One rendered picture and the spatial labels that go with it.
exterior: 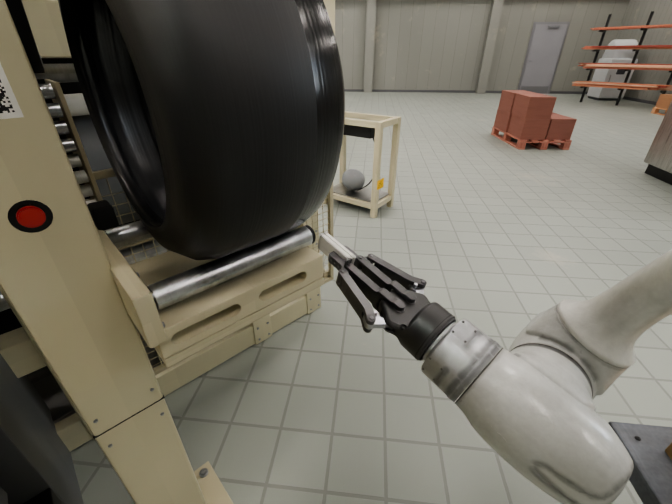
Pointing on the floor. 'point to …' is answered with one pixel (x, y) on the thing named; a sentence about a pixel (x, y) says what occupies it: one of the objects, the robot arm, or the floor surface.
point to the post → (79, 298)
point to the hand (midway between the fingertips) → (335, 251)
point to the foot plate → (212, 488)
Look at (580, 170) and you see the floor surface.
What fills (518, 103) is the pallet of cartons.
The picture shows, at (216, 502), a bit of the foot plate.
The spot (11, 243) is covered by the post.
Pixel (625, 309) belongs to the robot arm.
